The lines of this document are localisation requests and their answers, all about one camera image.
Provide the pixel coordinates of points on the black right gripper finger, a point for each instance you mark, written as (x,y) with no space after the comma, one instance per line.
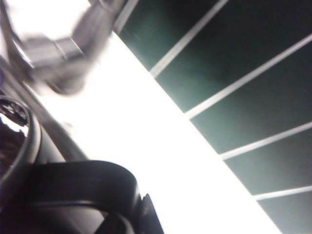
(152,219)

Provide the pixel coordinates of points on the black steel mug with logo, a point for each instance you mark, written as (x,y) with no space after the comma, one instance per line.
(73,182)

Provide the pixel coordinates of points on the dark metal faucet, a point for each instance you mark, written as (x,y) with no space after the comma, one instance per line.
(97,29)

